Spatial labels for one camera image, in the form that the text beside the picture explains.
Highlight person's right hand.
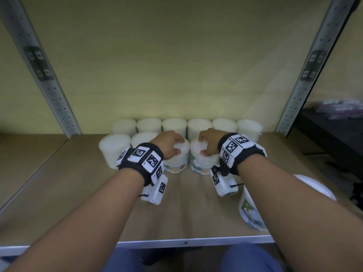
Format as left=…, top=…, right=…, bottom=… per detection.
left=198, top=128, right=226, bottom=157

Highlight person's left hand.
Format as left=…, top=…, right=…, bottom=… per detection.
left=149, top=130, right=185, bottom=161

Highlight row of white jars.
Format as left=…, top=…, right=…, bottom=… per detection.
left=98, top=117, right=264, bottom=170

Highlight grey metal shelf wooden boards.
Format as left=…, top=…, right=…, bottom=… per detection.
left=0, top=0, right=363, bottom=257

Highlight person's right forearm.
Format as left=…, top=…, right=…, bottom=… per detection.
left=237, top=154, right=363, bottom=272

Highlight person's left forearm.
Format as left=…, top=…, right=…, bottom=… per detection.
left=5, top=168, right=145, bottom=272

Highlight black wristband with marker tags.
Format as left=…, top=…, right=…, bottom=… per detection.
left=217, top=133, right=267, bottom=176
left=115, top=143, right=165, bottom=187

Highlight row of purple labelled packets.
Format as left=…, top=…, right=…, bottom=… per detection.
left=315, top=98, right=363, bottom=121

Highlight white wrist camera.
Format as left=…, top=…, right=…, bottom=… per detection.
left=140, top=174, right=169, bottom=206
left=210, top=165, right=239, bottom=197

